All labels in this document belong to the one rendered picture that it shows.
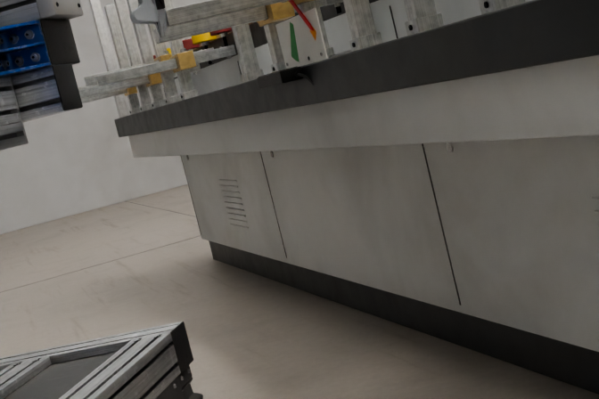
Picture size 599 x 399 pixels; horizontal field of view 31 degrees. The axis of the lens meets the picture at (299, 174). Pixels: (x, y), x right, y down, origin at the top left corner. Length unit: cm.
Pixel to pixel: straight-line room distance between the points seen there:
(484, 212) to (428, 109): 43
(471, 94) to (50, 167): 824
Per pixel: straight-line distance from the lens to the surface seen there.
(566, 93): 141
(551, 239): 195
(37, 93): 214
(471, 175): 215
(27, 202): 972
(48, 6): 213
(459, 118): 168
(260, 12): 236
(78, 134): 976
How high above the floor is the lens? 67
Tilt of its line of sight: 5 degrees down
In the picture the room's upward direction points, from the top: 14 degrees counter-clockwise
